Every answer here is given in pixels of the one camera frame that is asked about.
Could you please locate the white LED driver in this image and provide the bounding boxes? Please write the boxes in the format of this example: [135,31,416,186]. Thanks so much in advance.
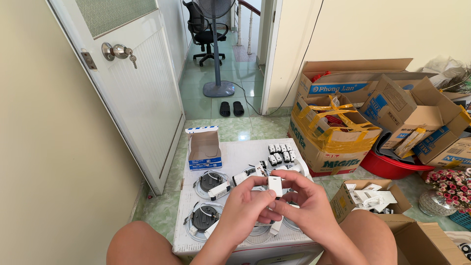
[269,217,284,236]
[232,171,249,187]
[203,220,221,239]
[208,182,232,201]

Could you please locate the white door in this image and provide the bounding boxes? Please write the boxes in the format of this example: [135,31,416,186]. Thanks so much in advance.
[46,0,185,196]

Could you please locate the heap of white plastic parts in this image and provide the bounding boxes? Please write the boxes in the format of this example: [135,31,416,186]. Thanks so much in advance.
[345,183,398,214]

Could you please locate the plain open cardboard box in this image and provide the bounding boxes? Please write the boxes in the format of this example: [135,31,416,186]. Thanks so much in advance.
[379,213,471,265]

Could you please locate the person's right leg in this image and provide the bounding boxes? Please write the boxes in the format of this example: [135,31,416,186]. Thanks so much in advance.
[316,209,399,265]

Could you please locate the white stair railing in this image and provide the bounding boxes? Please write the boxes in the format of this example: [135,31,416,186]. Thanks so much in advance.
[235,0,261,56]

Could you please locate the small open cardboard box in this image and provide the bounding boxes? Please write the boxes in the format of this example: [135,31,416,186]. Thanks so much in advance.
[330,179,413,224]

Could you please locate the wide open cardboard carton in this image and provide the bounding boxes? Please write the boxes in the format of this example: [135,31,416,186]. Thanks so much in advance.
[297,58,438,108]

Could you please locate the black office chair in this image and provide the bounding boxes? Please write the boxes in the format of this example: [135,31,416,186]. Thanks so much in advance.
[183,0,229,67]

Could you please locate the blue plastic basket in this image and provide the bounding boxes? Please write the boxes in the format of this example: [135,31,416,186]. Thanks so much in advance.
[449,211,471,232]

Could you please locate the grey standing fan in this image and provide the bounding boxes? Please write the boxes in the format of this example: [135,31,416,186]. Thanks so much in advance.
[191,0,236,98]

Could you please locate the person's right hand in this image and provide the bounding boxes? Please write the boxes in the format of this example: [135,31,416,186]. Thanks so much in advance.
[268,170,334,244]

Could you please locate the black power cable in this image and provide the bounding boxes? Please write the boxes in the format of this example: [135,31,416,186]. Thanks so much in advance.
[232,0,324,117]

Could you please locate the yellow-taped cardboard carton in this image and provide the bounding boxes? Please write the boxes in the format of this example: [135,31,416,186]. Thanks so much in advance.
[288,94,383,177]

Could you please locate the white round downlight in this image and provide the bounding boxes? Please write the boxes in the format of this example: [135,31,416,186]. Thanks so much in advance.
[274,158,310,178]

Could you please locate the grey cloth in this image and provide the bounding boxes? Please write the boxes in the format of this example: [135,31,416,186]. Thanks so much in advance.
[372,129,416,163]

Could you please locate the crumpled plastic bag heap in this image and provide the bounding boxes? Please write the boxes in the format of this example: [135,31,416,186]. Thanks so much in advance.
[421,55,471,93]

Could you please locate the silver door knob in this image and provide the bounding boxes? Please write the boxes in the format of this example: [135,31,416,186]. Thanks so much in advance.
[102,42,134,62]

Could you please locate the pink flowers in glass vase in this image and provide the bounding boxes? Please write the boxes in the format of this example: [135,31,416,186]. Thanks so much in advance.
[419,169,471,217]

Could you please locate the person's left hand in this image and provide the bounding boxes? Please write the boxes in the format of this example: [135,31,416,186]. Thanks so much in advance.
[216,176,284,240]

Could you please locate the group of white switch modules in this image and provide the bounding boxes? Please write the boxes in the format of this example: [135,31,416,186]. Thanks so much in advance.
[268,144,297,167]

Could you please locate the labelled brown cardboard carton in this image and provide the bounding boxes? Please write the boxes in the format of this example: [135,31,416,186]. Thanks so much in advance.
[427,137,471,171]

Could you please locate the blue-print open cardboard carton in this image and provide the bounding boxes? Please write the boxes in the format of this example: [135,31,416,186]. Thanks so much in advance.
[359,74,471,165]

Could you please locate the person's left leg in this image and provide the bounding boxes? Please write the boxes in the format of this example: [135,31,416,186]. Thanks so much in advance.
[106,221,184,265]

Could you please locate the small open blue-white box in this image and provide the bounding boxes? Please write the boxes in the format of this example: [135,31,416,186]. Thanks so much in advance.
[185,126,223,172]

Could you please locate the single white switch module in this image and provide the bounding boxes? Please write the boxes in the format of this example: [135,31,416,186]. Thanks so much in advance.
[267,175,283,199]

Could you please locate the person's leg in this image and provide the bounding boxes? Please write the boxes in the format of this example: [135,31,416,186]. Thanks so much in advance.
[106,221,184,265]
[316,209,399,265]

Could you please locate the large white carton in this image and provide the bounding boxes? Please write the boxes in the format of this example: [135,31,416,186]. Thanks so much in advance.
[172,138,324,265]

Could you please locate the red plastic basin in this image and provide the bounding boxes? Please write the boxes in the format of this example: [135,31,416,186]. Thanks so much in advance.
[360,150,435,180]

